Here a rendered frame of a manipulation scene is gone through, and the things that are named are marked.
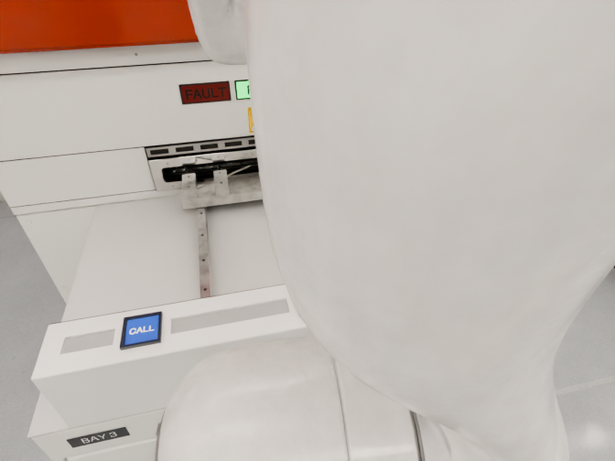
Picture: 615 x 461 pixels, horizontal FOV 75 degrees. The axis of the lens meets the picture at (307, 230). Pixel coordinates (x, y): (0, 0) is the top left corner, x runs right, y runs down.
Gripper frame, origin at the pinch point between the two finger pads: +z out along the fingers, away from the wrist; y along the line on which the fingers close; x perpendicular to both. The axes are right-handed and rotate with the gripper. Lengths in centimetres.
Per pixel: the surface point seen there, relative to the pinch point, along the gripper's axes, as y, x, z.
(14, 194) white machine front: -62, -63, 11
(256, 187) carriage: -52, -3, 13
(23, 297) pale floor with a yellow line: -135, -113, 85
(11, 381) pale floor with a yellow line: -90, -104, 95
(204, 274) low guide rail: -26.7, -18.0, 21.4
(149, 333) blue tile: -2.5, -24.8, 14.9
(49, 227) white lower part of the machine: -64, -59, 22
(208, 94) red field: -57, -12, -10
